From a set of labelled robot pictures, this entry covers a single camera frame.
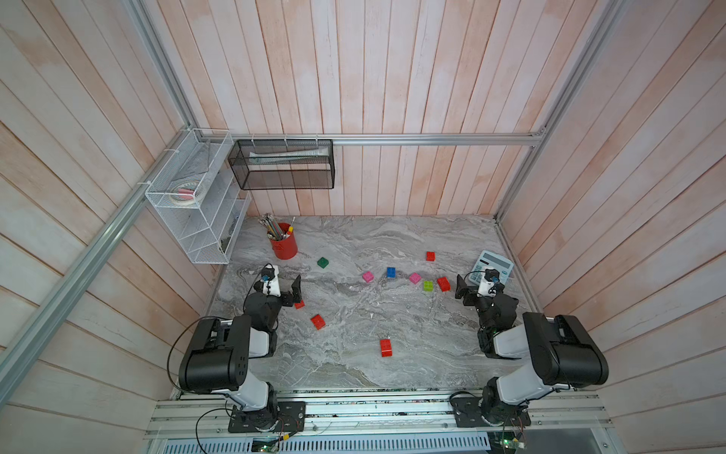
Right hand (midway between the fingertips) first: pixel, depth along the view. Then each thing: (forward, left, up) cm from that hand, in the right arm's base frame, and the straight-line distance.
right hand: (473, 273), depth 91 cm
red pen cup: (+13, +65, -3) cm, 67 cm away
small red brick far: (+13, +11, -9) cm, 19 cm away
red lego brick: (+2, +7, -10) cm, 12 cm away
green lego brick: (+9, +52, -8) cm, 53 cm away
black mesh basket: (+37, +67, +17) cm, 78 cm away
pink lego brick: (+4, +35, -8) cm, 36 cm away
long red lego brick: (-22, +29, -8) cm, 37 cm away
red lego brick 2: (-14, +51, -8) cm, 53 cm away
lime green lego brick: (0, +13, -8) cm, 16 cm away
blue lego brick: (+5, +26, -8) cm, 28 cm away
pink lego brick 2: (+3, +18, -9) cm, 20 cm away
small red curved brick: (-8, +58, -9) cm, 59 cm away
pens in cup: (+14, +68, +5) cm, 70 cm away
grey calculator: (+11, -11, -8) cm, 17 cm away
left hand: (-2, +62, 0) cm, 62 cm away
